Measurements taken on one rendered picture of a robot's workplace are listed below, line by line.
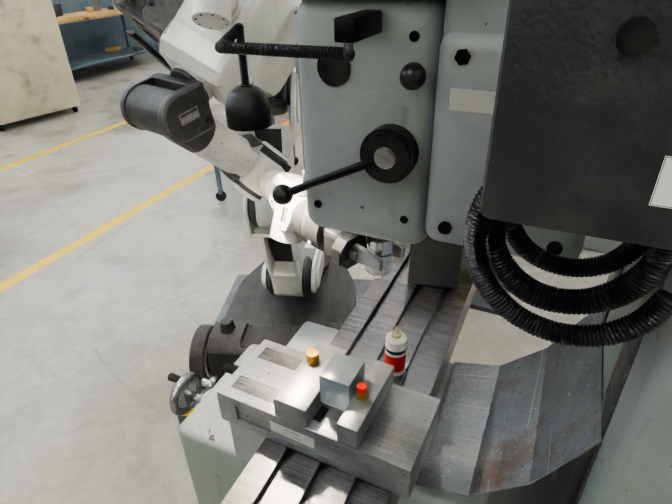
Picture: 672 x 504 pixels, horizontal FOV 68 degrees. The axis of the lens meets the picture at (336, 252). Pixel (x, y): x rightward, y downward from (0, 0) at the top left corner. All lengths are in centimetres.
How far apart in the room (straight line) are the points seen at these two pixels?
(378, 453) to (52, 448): 179
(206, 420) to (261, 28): 84
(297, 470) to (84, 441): 160
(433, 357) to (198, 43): 76
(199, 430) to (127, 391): 131
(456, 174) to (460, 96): 9
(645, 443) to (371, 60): 52
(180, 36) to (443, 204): 64
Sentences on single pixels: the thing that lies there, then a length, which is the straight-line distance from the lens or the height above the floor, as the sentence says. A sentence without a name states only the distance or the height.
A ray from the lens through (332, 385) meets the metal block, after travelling 80.
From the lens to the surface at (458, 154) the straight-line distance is 61.
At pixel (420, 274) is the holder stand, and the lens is 123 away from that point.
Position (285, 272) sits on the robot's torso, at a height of 75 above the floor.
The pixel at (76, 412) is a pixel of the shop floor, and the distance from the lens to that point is 250.
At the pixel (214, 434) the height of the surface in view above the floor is 77.
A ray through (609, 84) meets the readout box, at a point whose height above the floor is 161.
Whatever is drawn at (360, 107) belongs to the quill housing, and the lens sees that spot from 65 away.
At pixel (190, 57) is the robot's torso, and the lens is 105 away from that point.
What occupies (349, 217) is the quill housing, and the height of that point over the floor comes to 135.
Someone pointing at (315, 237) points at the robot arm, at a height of 124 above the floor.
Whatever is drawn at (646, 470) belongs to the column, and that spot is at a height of 118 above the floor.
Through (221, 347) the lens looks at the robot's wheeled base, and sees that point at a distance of 167.
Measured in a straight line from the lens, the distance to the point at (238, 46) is 62.
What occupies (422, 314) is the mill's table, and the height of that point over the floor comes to 97.
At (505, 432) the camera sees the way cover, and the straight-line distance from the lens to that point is 97.
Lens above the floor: 168
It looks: 31 degrees down
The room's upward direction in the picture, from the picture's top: 1 degrees counter-clockwise
